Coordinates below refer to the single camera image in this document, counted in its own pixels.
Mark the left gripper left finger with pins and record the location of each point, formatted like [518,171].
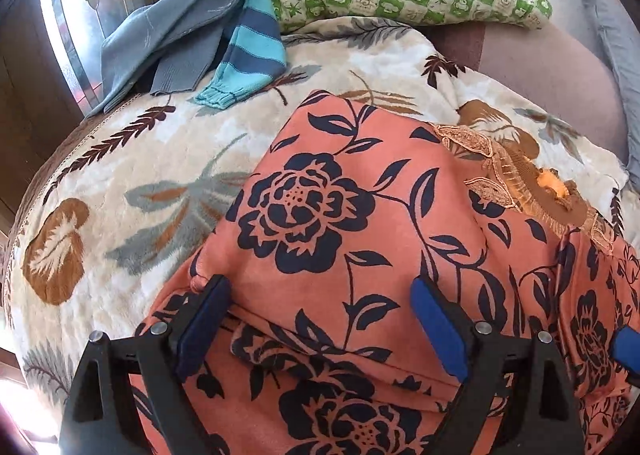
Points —
[101,414]

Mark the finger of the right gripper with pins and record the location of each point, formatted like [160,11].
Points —
[625,350]

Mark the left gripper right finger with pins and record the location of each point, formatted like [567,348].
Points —
[541,414]

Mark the orange floral garment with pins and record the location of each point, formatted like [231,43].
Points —
[320,352]

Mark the floral leaf blanket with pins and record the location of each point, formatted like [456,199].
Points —
[131,194]

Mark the pink bed mattress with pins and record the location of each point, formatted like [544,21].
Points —
[548,67]

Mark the grey blue pillow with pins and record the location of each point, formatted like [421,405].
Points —
[619,38]

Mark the grey blue garment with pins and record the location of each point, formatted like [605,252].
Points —
[179,37]

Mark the blue striped garment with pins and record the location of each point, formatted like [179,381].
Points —
[255,56]

